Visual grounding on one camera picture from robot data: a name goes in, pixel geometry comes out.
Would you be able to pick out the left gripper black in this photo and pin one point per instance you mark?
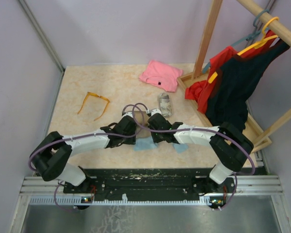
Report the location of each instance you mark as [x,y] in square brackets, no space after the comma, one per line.
[131,141]

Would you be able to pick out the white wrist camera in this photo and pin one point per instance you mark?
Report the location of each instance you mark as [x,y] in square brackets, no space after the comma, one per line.
[153,112]
[129,113]

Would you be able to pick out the red shirt hanging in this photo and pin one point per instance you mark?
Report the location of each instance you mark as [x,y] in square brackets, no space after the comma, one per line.
[201,91]

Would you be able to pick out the dark navy shirt hanging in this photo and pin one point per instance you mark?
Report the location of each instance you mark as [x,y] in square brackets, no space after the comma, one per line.
[236,81]

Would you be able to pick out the brown striped glasses case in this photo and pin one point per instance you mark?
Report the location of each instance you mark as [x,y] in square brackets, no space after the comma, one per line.
[142,118]

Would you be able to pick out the orange sunglasses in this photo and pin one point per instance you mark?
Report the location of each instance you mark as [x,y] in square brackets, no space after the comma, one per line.
[93,106]

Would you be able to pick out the folded pink shirt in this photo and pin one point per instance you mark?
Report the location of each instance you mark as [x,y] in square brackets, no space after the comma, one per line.
[161,75]

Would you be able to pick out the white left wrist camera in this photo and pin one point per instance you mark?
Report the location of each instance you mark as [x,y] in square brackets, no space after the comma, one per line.
[129,113]

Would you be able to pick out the light blue cloth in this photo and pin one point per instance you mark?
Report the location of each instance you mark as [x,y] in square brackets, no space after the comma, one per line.
[145,144]
[180,148]

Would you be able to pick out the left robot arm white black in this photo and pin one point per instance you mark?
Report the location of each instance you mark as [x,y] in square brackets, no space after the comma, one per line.
[50,158]

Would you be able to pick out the map print glasses case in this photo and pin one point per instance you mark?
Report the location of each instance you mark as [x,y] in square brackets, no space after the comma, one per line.
[164,103]

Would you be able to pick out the wooden clothes rack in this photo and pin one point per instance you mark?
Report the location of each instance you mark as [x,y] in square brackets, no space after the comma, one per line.
[260,137]

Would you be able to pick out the yellow hanger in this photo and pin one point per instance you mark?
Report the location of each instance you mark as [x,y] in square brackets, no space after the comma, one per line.
[259,41]

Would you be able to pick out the teal hanger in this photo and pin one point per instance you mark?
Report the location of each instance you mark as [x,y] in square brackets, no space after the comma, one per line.
[247,38]

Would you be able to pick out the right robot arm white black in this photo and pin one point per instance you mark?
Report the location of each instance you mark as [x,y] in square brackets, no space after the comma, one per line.
[229,144]

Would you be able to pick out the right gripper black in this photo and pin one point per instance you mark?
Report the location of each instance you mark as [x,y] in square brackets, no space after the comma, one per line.
[156,139]

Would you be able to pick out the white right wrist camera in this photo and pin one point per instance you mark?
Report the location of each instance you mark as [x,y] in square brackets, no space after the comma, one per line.
[153,112]

